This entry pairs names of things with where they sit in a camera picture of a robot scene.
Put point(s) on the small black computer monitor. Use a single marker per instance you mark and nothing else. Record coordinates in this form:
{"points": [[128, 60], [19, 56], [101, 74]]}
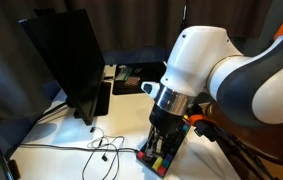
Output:
{"points": [[71, 60]]}

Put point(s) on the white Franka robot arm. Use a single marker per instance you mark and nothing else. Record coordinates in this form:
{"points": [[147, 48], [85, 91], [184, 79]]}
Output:
{"points": [[214, 66]]}

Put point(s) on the keyboard with colourful keys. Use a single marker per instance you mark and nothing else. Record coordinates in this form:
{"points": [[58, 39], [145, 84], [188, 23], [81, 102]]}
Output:
{"points": [[162, 161]]}

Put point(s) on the wide black computer monitor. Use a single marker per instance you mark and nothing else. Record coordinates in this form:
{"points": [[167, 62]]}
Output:
{"points": [[11, 66]]}

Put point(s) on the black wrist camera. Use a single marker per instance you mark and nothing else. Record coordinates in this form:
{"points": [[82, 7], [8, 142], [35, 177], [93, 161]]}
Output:
{"points": [[206, 129]]}

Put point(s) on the brown wooden furniture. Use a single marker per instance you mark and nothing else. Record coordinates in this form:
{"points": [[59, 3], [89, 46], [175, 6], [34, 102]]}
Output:
{"points": [[264, 143]]}

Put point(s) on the checkered small flat item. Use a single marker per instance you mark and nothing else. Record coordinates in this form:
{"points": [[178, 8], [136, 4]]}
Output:
{"points": [[131, 81]]}

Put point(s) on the teal small packet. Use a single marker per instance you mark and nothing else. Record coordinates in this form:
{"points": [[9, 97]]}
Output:
{"points": [[123, 72]]}

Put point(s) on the wide curtain panel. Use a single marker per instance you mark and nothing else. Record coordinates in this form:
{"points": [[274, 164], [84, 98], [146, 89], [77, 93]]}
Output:
{"points": [[131, 23]]}

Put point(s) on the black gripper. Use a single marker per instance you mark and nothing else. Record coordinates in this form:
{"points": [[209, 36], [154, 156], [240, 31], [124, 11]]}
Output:
{"points": [[166, 121]]}

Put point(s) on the black desk mat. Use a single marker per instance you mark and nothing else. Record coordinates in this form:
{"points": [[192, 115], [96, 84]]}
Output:
{"points": [[147, 75]]}

